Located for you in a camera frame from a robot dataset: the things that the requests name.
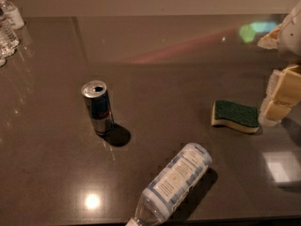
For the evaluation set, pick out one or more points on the lying clear water bottle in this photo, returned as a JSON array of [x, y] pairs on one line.
[[160, 199]]

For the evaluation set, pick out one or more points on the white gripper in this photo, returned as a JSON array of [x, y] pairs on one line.
[[292, 35]]

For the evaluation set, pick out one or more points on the white labelled bottle top left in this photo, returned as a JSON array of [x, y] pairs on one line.
[[13, 14]]

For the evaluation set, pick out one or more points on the green and yellow sponge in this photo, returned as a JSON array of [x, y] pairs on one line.
[[242, 118]]

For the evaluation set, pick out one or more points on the clear ribbed water bottle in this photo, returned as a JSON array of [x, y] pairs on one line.
[[8, 39]]

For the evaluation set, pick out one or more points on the blue silver redbull can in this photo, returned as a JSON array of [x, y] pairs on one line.
[[96, 97]]

